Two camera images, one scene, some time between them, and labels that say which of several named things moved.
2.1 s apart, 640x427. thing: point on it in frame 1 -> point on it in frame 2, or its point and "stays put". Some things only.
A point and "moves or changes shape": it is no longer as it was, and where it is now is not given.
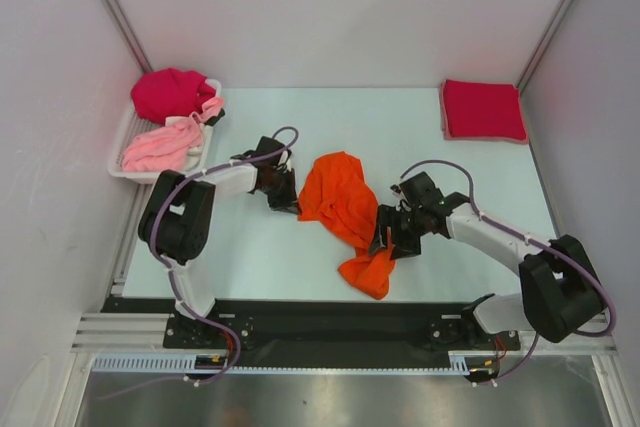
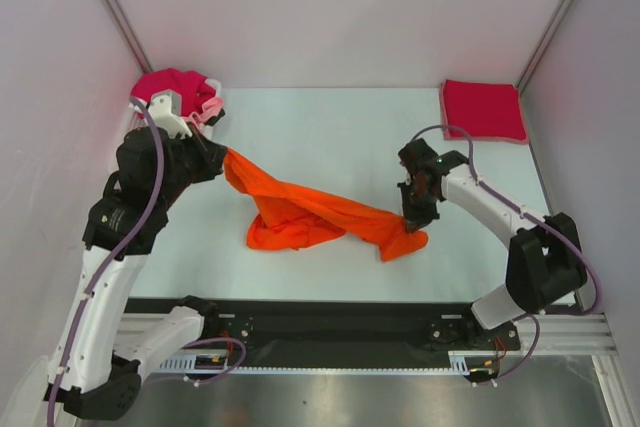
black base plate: (325, 327) stays put
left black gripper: (289, 201) -> (211, 155)
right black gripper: (388, 216) -> (415, 219)
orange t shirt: (333, 190) moves or changes shape
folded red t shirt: (483, 109) stays put
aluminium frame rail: (105, 333) stays put
